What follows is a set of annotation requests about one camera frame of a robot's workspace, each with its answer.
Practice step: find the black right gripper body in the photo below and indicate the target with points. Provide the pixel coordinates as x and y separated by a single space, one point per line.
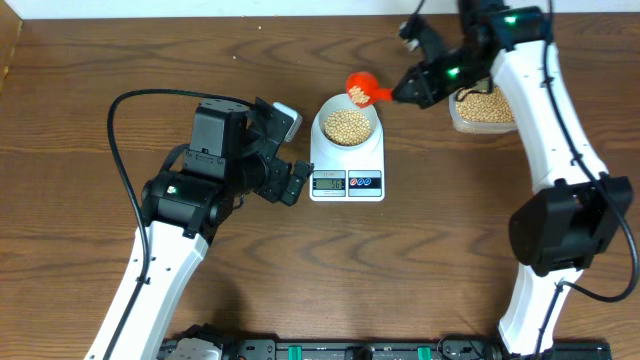
443 77

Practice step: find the grey bowl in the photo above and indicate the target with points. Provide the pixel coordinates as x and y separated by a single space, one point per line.
345 124

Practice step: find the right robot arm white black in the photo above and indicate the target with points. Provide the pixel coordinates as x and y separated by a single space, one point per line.
577 206

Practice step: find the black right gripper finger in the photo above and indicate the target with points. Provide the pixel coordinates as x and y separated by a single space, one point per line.
408 87
409 99

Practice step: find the clear plastic container of beans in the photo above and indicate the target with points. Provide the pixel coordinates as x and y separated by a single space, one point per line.
481 109

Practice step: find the red measuring scoop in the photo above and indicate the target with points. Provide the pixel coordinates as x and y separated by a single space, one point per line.
364 90

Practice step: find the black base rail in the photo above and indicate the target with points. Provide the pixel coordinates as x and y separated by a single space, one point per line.
206 342

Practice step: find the white digital kitchen scale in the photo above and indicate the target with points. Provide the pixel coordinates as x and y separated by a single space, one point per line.
347 174

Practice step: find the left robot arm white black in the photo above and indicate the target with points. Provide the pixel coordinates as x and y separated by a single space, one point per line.
232 152

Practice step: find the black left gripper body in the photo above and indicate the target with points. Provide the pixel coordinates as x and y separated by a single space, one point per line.
275 170

